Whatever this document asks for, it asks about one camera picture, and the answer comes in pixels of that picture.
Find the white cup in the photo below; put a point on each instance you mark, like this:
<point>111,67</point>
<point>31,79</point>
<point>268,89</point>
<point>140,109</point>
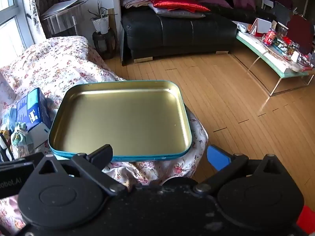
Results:
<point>294,57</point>

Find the glass side table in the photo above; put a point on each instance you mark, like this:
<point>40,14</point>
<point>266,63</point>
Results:
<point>61,22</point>

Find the white flat board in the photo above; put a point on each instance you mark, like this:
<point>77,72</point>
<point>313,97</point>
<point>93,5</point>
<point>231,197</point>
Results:
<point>64,6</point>

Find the blue face mask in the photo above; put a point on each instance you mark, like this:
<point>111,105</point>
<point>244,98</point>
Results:
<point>9,119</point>

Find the white open box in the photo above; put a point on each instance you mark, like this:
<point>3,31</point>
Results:
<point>263,25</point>

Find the window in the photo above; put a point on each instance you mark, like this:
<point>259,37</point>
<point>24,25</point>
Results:
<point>9,17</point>

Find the glass jar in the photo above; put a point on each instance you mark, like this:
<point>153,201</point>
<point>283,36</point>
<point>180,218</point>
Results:
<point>282,30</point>

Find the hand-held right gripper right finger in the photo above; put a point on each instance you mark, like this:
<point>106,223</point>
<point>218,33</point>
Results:
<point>217,157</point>

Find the red can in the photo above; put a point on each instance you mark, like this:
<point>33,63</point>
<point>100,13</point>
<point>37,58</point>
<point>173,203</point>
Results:
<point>269,37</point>

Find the grey cushion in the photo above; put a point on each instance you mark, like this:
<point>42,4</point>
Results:
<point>177,14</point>

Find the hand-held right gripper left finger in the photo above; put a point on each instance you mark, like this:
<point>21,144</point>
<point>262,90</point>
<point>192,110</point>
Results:
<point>102,155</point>

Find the glass coffee table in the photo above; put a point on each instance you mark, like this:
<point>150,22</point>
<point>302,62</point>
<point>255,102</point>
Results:
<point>270,59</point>

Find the white chair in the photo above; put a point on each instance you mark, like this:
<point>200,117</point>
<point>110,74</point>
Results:
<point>267,3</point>

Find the black white plush toy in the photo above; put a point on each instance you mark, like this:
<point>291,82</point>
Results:
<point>5,150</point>

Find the blue and white box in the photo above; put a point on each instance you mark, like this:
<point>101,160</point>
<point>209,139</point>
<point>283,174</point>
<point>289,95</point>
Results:
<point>32,108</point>

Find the dark wooden stool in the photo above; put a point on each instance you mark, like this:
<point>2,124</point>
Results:
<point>104,44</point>

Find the black leather sofa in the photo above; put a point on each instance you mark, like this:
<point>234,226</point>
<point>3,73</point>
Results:
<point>172,32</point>

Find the plant in white pot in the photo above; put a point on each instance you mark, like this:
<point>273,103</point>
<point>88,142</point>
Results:
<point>102,23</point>

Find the red satin cushion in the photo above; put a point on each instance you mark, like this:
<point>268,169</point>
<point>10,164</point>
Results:
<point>174,2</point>

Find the floral bed sheet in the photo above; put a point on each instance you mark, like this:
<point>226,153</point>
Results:
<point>61,61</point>

